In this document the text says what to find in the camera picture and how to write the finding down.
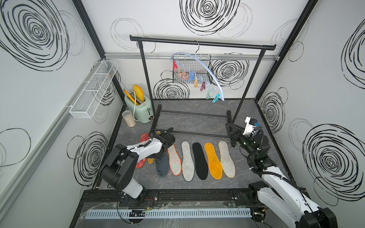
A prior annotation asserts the grey orange-edged insole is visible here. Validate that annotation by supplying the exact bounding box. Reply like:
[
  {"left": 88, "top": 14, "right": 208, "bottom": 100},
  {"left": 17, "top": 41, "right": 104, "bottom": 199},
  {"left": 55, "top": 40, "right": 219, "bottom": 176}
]
[{"left": 168, "top": 144, "right": 182, "bottom": 176}]

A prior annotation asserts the black wire wall basket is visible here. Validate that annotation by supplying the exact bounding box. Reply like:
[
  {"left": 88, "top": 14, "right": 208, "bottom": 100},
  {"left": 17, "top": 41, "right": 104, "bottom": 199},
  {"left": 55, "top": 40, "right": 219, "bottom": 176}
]
[{"left": 173, "top": 54, "right": 212, "bottom": 85}]

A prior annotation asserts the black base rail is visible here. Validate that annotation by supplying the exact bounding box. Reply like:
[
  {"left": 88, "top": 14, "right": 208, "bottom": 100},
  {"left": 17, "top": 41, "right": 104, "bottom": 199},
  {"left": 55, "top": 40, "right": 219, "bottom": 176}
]
[{"left": 79, "top": 188, "right": 264, "bottom": 208}]

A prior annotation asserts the light blue clip hanger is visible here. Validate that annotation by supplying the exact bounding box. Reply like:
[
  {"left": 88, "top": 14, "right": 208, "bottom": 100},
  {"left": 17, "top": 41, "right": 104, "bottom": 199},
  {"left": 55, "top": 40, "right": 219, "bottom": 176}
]
[{"left": 170, "top": 40, "right": 225, "bottom": 101}]

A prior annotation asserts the mint green toaster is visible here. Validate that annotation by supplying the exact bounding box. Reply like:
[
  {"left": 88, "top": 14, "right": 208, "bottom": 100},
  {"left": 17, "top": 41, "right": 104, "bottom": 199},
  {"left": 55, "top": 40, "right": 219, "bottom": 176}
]
[{"left": 125, "top": 95, "right": 154, "bottom": 123}]

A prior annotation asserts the white slotted cable duct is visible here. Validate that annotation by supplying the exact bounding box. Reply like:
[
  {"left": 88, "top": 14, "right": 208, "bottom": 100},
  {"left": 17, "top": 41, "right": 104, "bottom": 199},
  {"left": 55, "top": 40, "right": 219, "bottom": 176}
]
[{"left": 85, "top": 208, "right": 252, "bottom": 219}]

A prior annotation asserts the tan clothespin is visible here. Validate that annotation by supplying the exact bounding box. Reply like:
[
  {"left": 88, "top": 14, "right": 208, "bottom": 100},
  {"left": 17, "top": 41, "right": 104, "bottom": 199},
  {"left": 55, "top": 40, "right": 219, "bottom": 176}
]
[{"left": 194, "top": 78, "right": 199, "bottom": 88}]

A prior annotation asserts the red white patterned insole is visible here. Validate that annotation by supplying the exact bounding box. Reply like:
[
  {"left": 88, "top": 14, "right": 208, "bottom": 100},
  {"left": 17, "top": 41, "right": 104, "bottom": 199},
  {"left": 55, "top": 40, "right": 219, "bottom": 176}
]
[{"left": 135, "top": 133, "right": 150, "bottom": 169}]

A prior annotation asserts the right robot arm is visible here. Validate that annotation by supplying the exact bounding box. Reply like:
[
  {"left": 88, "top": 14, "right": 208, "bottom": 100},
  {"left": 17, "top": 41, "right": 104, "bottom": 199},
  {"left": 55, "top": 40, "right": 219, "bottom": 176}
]
[{"left": 226, "top": 117, "right": 338, "bottom": 228}]

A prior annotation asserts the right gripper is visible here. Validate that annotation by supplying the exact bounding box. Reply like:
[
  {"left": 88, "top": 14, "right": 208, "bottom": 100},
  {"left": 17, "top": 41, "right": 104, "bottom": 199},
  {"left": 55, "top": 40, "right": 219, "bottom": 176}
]
[{"left": 226, "top": 123, "right": 256, "bottom": 159}]

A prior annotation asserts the grey black-backed insole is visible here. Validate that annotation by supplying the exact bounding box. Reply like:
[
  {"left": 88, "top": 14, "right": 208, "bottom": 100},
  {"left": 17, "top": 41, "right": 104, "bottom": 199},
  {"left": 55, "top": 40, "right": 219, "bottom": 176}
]
[{"left": 192, "top": 142, "right": 208, "bottom": 180}]

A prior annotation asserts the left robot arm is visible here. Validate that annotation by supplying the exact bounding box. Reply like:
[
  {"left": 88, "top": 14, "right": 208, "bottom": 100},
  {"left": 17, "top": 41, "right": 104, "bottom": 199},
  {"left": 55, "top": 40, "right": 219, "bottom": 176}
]
[{"left": 98, "top": 127, "right": 175, "bottom": 199}]

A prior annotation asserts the yellow toast slice leaning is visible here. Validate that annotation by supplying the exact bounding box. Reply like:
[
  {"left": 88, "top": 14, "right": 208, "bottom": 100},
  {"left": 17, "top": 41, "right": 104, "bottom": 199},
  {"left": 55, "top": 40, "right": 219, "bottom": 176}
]
[{"left": 124, "top": 90, "right": 139, "bottom": 105}]

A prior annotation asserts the pink clothespin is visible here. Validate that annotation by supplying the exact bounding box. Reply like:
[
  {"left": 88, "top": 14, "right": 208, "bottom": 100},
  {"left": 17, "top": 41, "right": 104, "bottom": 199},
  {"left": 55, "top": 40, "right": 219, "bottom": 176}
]
[{"left": 182, "top": 72, "right": 190, "bottom": 81}]

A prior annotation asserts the orange fuzzy insole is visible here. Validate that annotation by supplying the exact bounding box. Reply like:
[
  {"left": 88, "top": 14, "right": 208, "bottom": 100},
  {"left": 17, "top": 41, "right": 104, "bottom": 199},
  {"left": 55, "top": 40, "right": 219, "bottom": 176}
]
[
  {"left": 181, "top": 141, "right": 195, "bottom": 182},
  {"left": 204, "top": 142, "right": 223, "bottom": 180}
]

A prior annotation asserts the white knitted insole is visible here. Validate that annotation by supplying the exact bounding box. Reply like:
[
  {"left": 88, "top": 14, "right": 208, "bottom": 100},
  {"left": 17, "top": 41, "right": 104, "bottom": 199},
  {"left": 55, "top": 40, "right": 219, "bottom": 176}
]
[{"left": 147, "top": 130, "right": 162, "bottom": 165}]

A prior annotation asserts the blue clothespin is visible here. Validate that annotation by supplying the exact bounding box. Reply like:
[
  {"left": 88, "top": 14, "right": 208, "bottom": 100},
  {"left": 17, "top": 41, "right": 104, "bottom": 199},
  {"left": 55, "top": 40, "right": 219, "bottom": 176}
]
[{"left": 189, "top": 72, "right": 196, "bottom": 83}]

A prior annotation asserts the teal clothespin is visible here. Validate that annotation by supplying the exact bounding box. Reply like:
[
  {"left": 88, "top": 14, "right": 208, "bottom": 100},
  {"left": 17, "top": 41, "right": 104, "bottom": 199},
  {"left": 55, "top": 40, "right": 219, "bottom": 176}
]
[{"left": 213, "top": 94, "right": 220, "bottom": 103}]

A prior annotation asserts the black garment rack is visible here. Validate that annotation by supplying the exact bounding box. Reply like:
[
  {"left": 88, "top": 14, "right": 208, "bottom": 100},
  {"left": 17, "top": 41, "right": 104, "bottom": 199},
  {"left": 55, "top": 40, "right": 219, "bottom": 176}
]
[{"left": 129, "top": 35, "right": 276, "bottom": 136}]

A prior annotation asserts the dark grey felt insole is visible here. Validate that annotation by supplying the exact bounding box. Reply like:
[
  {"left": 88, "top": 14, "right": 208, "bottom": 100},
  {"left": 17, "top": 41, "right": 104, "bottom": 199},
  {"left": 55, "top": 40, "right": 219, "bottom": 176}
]
[{"left": 156, "top": 154, "right": 169, "bottom": 178}]

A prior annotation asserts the purple clothespin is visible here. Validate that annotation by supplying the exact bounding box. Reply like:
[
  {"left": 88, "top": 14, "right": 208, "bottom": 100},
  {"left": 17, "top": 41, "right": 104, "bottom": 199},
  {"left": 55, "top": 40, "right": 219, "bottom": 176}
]
[{"left": 200, "top": 81, "right": 206, "bottom": 92}]

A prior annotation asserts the mint green clothespin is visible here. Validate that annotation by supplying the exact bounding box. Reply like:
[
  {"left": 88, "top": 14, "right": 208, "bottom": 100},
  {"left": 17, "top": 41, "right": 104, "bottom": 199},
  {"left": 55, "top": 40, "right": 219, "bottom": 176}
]
[{"left": 206, "top": 88, "right": 216, "bottom": 99}]

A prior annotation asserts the translucent plastic cup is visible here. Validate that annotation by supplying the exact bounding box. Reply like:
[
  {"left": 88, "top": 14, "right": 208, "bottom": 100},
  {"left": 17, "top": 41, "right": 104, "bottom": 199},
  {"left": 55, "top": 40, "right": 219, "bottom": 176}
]
[{"left": 122, "top": 110, "right": 136, "bottom": 127}]

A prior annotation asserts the grey felt yellow-edged insole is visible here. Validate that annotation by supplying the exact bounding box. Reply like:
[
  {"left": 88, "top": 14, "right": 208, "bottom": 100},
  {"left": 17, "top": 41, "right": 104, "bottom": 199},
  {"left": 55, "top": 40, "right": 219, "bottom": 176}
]
[{"left": 218, "top": 141, "right": 236, "bottom": 178}]

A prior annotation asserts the red clothespin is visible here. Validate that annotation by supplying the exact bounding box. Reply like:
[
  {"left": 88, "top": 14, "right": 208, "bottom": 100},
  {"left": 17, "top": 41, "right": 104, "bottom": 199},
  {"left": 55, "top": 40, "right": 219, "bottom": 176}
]
[{"left": 173, "top": 61, "right": 178, "bottom": 71}]

